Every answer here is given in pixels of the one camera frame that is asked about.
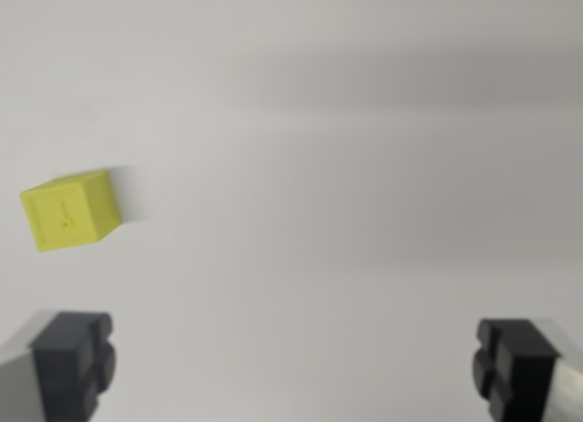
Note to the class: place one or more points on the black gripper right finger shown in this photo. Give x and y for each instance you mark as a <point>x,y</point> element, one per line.
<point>524,372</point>

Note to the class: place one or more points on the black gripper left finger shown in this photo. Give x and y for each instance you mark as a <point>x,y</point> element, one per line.
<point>68,367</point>

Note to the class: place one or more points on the yellow cube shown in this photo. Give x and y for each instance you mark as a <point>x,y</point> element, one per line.
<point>68,212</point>

